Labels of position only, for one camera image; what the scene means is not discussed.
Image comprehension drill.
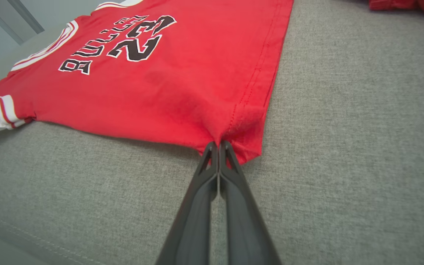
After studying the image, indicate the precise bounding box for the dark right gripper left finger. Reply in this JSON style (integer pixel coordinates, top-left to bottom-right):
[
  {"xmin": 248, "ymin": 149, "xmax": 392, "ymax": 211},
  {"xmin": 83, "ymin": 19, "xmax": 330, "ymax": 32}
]
[{"xmin": 156, "ymin": 142, "xmax": 220, "ymax": 265}]

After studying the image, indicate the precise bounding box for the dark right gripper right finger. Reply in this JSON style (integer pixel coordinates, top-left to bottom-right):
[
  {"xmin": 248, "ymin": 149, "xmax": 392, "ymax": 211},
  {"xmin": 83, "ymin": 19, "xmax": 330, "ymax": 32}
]
[{"xmin": 219, "ymin": 141, "xmax": 282, "ymax": 265}]

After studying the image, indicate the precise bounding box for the red white basketball jersey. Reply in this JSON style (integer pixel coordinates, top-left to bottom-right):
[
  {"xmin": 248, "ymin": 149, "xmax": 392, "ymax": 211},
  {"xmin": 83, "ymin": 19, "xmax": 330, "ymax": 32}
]
[{"xmin": 0, "ymin": 0, "xmax": 294, "ymax": 165}]

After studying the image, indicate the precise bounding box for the grey fabric sofa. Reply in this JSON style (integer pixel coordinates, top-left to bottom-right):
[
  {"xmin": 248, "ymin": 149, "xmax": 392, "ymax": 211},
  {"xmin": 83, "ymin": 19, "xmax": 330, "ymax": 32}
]
[{"xmin": 0, "ymin": 0, "xmax": 424, "ymax": 265}]

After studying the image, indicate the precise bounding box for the grey rounded partition post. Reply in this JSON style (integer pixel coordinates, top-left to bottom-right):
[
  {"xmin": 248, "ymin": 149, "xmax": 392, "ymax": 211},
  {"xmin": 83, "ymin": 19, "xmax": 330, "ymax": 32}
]
[{"xmin": 7, "ymin": 0, "xmax": 45, "ymax": 34}]

